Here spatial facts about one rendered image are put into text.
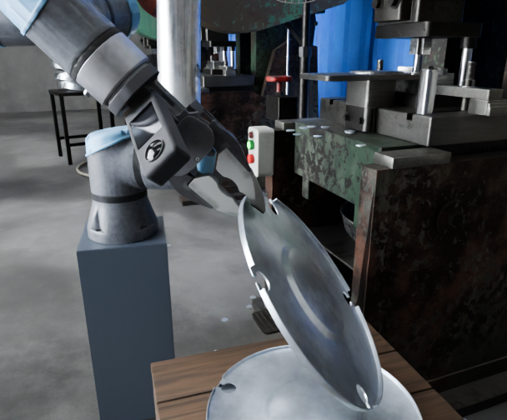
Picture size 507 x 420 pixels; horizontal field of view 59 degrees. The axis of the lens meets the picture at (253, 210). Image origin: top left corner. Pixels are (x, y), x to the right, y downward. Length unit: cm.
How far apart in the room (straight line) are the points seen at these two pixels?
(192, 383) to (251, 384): 9
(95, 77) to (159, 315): 64
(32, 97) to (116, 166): 667
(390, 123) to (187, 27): 49
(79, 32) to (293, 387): 54
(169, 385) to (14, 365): 81
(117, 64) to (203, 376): 48
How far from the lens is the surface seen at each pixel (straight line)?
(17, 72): 757
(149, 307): 103
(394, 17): 114
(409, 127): 103
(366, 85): 110
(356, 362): 58
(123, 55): 52
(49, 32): 54
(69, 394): 133
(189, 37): 93
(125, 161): 93
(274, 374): 73
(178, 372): 76
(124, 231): 97
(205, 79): 259
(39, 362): 147
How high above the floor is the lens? 83
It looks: 19 degrees down
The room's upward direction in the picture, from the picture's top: straight up
